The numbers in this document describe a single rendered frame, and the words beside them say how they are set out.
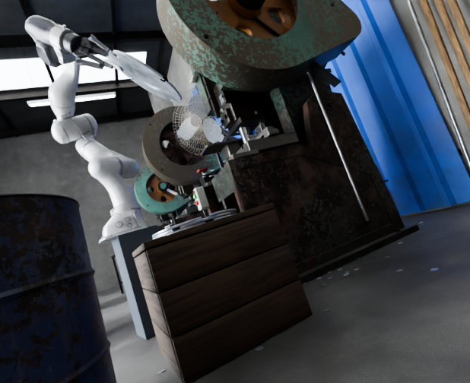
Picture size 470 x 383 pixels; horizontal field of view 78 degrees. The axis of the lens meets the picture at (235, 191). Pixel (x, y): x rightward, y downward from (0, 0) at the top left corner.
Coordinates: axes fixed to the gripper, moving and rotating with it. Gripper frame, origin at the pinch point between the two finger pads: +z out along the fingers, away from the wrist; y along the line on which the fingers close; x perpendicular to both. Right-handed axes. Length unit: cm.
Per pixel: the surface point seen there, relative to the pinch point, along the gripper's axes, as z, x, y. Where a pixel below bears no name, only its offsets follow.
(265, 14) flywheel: 33, 33, 65
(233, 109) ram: 35, 56, 22
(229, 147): 43, 54, 2
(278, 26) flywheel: 41, 36, 64
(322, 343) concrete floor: 99, -31, -47
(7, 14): -375, 270, 80
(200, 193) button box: 38, 70, -28
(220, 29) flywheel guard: 24.1, 13.7, 37.2
